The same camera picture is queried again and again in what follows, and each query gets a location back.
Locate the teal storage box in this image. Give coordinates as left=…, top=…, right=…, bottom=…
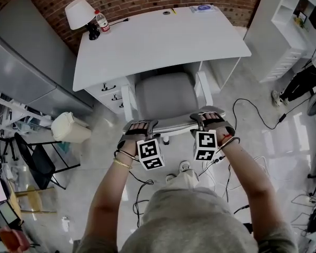
left=54, top=142, right=70, bottom=157

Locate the white shade table lamp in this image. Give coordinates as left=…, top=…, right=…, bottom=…
left=64, top=0, right=101, bottom=41

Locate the pale grey refrigerator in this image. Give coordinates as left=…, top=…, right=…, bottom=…
left=0, top=0, right=94, bottom=115

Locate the gold bracelet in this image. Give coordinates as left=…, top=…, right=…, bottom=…
left=113, top=158, right=133, bottom=170

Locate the person's right hand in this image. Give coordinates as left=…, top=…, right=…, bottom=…
left=200, top=111, right=222, bottom=132

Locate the person's left hand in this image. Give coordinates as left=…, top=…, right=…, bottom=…
left=122, top=121, right=150, bottom=154

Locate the white framed grey chair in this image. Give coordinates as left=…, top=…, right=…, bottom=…
left=120, top=71, right=227, bottom=145

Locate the white bookcase cabinet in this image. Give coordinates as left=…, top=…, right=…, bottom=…
left=243, top=0, right=316, bottom=83

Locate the cream plastic trash bin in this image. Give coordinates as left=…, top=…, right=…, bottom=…
left=51, top=111, right=92, bottom=144

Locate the black cable with long adapter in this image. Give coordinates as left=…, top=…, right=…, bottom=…
left=232, top=96, right=310, bottom=130

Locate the dark screen monitor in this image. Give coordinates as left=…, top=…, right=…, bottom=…
left=0, top=201, right=24, bottom=225

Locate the person's left forearm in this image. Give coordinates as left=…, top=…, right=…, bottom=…
left=85, top=143, right=142, bottom=245

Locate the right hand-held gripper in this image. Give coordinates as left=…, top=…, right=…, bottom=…
left=190, top=112, right=236, bottom=162

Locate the small yellow flower plant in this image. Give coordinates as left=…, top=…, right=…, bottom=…
left=293, top=16, right=310, bottom=31

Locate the black lamp power cord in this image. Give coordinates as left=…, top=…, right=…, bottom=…
left=109, top=17, right=129, bottom=26

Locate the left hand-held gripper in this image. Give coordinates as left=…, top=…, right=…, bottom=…
left=117, top=119, right=165, bottom=171

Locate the white metal shelving rack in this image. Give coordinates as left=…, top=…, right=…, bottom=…
left=0, top=85, right=53, bottom=134

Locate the black folding chair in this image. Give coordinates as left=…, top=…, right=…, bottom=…
left=13, top=132, right=81, bottom=190

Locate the person's right forearm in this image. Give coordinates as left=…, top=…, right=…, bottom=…
left=221, top=138, right=279, bottom=242

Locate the clear bag with blue label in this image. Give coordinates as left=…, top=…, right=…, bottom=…
left=189, top=4, right=219, bottom=14

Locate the small pink screen device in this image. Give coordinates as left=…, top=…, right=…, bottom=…
left=0, top=179, right=11, bottom=202

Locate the person's grey shirt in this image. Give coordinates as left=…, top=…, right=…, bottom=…
left=75, top=186, right=298, bottom=253

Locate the yellow wooden stool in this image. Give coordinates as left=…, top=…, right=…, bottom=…
left=14, top=184, right=58, bottom=215

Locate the red label water bottle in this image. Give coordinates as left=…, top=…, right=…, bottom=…
left=94, top=9, right=111, bottom=33

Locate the white curved desk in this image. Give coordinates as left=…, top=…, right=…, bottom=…
left=72, top=6, right=253, bottom=115

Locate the black tripod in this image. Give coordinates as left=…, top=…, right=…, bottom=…
left=0, top=137, right=19, bottom=163

